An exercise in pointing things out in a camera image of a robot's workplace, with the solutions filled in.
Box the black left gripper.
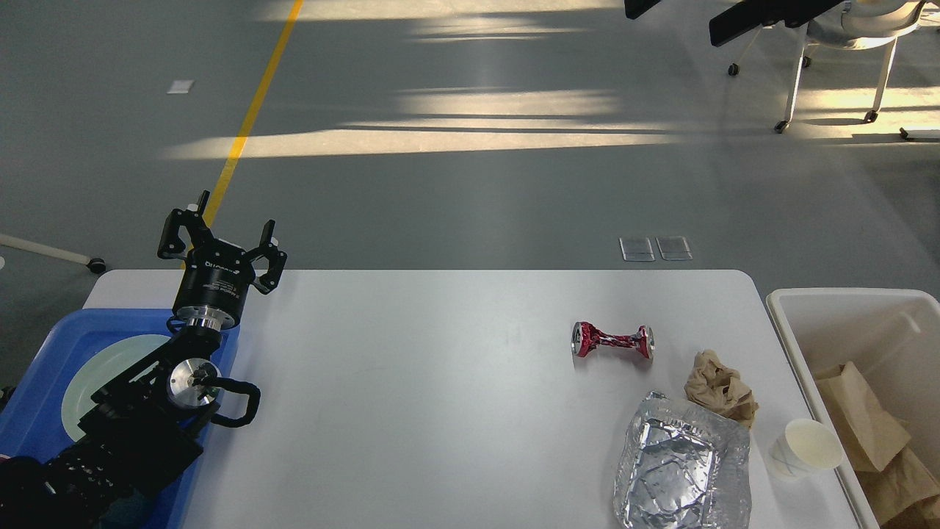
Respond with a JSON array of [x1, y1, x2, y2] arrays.
[[157, 190, 288, 329]]

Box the pale green plate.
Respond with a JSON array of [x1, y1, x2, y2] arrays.
[[60, 334, 169, 442]]

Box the dark green mug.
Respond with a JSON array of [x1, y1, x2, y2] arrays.
[[94, 492, 156, 528]]

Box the small white paper cup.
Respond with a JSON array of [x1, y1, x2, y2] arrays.
[[765, 418, 846, 481]]

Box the brown paper bag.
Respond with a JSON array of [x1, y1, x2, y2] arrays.
[[856, 447, 939, 528], [813, 361, 912, 472]]

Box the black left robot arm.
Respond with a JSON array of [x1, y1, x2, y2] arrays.
[[2, 191, 288, 528]]

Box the white chair on casters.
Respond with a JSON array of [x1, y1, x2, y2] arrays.
[[773, 1, 927, 134]]

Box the white chair at left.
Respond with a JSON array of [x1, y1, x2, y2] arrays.
[[1, 234, 107, 275]]

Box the metal floor socket plates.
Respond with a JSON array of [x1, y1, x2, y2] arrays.
[[618, 237, 694, 262]]

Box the blue plastic tray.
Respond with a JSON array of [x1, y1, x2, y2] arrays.
[[2, 309, 238, 528]]

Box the red candy wrapper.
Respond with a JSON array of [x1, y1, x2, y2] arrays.
[[571, 321, 655, 359]]

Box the white plastic bin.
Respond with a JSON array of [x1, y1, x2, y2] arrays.
[[767, 288, 940, 529]]

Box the crumpled brown paper ball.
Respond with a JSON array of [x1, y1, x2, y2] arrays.
[[684, 349, 759, 429]]

